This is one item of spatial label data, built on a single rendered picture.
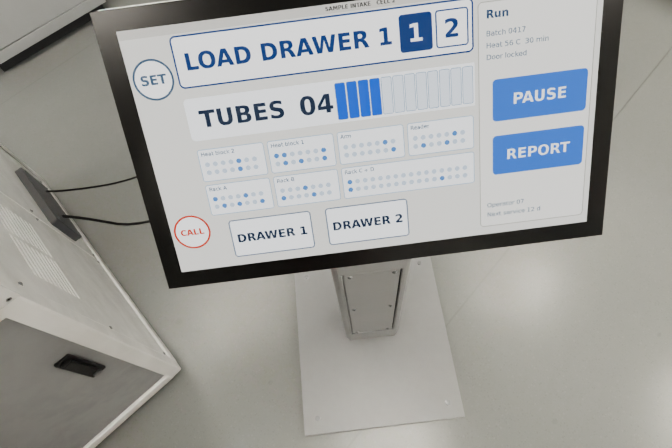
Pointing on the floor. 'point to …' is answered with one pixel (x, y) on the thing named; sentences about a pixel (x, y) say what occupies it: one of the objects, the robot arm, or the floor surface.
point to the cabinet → (65, 327)
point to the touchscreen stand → (374, 348)
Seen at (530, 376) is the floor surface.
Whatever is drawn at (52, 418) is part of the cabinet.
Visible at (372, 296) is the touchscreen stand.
